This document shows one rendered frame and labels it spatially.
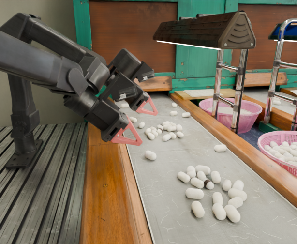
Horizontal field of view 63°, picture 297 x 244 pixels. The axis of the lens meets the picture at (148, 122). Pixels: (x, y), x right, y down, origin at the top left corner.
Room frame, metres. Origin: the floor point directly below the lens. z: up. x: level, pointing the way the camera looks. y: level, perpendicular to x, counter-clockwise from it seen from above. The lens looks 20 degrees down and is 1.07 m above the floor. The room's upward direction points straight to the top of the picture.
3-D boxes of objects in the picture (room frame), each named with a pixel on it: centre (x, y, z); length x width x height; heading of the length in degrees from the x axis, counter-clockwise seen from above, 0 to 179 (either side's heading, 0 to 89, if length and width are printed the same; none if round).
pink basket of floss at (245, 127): (1.04, -0.36, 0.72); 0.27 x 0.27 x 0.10
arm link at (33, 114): (0.77, 0.41, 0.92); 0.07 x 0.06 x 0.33; 179
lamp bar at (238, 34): (0.82, -0.12, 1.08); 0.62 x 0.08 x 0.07; 12
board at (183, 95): (1.25, -0.32, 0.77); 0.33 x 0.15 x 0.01; 102
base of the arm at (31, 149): (0.77, 0.43, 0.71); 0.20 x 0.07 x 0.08; 9
